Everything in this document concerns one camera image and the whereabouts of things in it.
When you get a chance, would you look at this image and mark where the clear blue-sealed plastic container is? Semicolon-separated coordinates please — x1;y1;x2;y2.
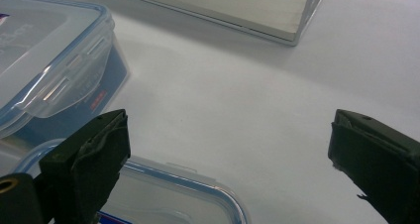
0;138;251;224
0;0;131;143

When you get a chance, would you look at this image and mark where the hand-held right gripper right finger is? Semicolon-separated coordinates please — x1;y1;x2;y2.
327;108;420;224

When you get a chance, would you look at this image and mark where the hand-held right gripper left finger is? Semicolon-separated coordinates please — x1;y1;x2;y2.
39;108;132;224

